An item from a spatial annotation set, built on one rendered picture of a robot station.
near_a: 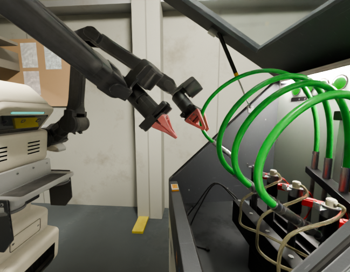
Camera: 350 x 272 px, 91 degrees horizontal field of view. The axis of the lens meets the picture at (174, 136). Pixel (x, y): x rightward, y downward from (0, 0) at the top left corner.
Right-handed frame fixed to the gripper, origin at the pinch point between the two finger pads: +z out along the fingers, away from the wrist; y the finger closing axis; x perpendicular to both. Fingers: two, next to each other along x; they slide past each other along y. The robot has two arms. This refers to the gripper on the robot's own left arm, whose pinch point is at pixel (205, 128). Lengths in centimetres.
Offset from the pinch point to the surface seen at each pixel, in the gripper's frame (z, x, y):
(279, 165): 24.2, -6.5, 41.1
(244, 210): 29.3, 7.5, -0.1
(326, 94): 21.1, -23.8, -23.7
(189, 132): -68, 49, 130
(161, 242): 16, 128, 87
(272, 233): 36.5, 3.0, -6.6
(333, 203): 35.1, -12.6, -17.3
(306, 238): 40.6, -2.8, -6.9
